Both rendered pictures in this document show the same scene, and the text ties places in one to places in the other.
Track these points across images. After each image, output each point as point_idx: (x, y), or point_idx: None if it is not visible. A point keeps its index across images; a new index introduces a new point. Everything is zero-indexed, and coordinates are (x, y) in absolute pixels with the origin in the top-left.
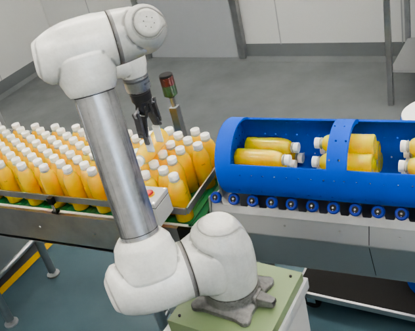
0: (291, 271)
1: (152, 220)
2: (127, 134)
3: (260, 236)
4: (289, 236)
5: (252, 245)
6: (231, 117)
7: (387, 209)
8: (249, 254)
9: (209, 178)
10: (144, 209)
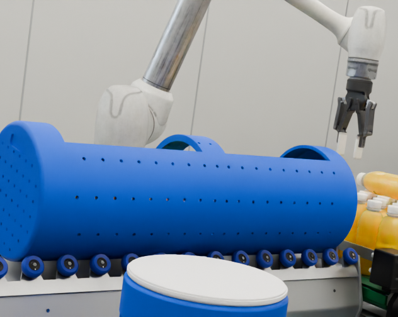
0: None
1: (148, 72)
2: (177, 9)
3: None
4: None
5: (105, 116)
6: (333, 151)
7: (118, 260)
8: (98, 114)
9: (342, 242)
10: (150, 60)
